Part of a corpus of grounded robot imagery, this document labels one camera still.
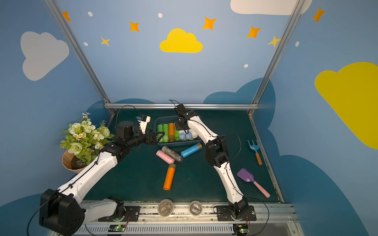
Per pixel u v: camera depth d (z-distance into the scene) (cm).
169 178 84
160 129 105
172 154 93
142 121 68
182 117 75
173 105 82
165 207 72
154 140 70
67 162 77
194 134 99
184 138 99
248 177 86
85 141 72
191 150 96
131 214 75
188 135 98
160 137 74
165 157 93
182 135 98
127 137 61
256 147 99
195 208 72
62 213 39
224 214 74
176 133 101
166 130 105
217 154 63
